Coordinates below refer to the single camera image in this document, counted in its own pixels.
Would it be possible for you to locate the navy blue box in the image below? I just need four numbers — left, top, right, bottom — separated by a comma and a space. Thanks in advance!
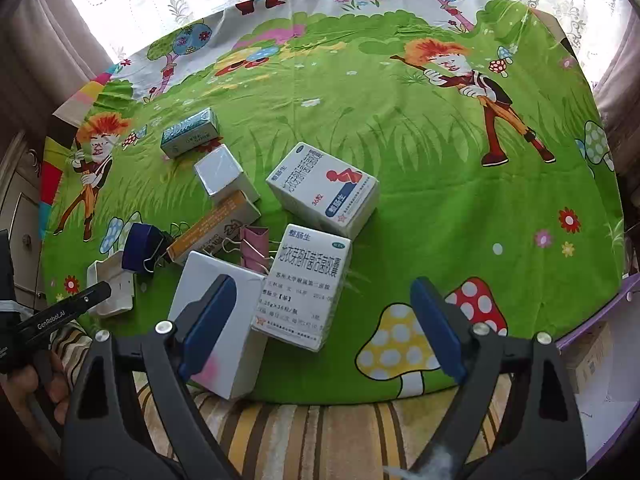
122, 223, 162, 273

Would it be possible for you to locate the person left hand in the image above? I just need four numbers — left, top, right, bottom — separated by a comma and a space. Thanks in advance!
0, 349, 72, 426

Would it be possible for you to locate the teal small box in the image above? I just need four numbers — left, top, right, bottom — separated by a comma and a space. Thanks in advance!
160, 107, 220, 158

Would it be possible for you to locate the white pink stained box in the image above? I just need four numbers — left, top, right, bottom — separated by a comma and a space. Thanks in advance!
168, 252, 267, 400

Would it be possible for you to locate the white plastic holder tray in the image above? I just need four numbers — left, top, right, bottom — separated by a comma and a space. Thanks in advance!
87, 250, 134, 318

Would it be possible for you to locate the medicine box red figure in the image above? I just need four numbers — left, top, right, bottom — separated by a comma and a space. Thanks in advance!
266, 142, 380, 240

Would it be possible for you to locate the mauve curtain right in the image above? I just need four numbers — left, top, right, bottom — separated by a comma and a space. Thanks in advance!
594, 11, 640, 174

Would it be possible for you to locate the white dresser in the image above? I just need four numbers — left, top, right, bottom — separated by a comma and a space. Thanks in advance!
1, 130, 47, 311

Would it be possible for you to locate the silver white cube box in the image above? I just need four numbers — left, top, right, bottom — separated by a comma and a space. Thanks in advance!
194, 144, 260, 205

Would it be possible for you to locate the purple storage box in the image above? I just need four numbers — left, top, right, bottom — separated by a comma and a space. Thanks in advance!
558, 274, 639, 468

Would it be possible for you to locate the black binder clip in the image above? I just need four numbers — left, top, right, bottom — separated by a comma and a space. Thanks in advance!
142, 226, 175, 274

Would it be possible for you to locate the pink binder clip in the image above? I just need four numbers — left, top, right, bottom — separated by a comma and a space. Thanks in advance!
221, 226, 280, 275

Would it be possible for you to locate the medicine box tall white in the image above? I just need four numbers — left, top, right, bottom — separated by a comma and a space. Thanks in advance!
252, 223, 352, 353

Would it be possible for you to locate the dental orange long box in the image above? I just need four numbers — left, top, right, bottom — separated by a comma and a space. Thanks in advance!
167, 191, 262, 266

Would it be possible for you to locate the striped towel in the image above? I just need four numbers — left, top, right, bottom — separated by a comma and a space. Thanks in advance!
46, 320, 511, 480

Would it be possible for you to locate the cartoon green tablecloth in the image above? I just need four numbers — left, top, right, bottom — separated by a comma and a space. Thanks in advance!
42, 0, 624, 404

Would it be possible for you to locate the beige curtain left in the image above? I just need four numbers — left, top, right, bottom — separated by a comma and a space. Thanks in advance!
1, 0, 112, 139

